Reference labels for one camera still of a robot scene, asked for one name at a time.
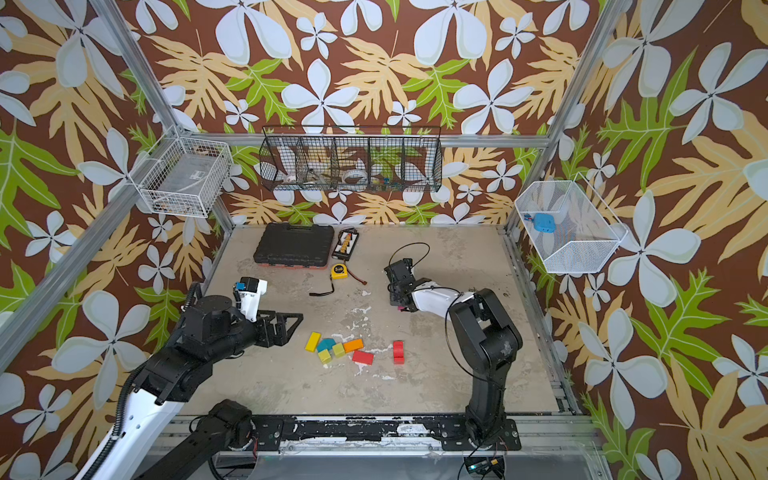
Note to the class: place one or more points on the white wire basket left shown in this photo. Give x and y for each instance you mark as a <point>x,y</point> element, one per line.
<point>182,175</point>

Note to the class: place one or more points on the red arch block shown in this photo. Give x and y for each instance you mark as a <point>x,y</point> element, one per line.
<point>398,352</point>

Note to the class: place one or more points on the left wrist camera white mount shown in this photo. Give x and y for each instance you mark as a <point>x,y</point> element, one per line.
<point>247,294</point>

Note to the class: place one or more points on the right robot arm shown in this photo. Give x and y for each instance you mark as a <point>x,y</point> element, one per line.
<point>487,339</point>

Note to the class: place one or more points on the red flat block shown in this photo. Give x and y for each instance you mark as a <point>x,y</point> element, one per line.
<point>362,357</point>

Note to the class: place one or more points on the orange block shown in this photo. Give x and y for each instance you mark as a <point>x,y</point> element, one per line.
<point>353,345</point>

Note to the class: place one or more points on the teal block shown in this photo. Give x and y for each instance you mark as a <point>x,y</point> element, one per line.
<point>325,344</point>

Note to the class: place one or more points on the lime green cube front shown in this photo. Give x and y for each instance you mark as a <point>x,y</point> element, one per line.
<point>325,356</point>

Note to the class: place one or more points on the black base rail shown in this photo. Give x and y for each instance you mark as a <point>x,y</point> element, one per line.
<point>437,432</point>

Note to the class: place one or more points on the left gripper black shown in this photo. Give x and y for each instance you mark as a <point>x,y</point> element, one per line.
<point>283,335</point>

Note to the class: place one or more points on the lime green cube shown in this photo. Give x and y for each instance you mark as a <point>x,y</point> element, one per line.
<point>339,350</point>
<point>325,356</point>

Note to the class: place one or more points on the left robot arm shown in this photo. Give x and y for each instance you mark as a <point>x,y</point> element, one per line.
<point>211,329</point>

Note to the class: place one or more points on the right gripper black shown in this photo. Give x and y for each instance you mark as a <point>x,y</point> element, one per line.
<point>397,276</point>

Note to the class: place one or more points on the yellow tape measure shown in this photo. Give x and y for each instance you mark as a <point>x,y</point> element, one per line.
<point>338,271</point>

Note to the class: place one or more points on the yellow rectangular block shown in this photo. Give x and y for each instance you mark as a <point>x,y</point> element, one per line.
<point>313,342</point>

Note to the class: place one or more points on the blue object in basket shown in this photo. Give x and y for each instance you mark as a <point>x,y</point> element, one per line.
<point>544,223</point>

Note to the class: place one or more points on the black wire basket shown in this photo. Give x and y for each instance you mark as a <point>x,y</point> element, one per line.
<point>354,158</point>

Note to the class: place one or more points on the black tool case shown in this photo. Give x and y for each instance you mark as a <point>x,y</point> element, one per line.
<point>287,245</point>

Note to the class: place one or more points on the white mesh basket right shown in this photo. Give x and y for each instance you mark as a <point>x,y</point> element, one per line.
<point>588,231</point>

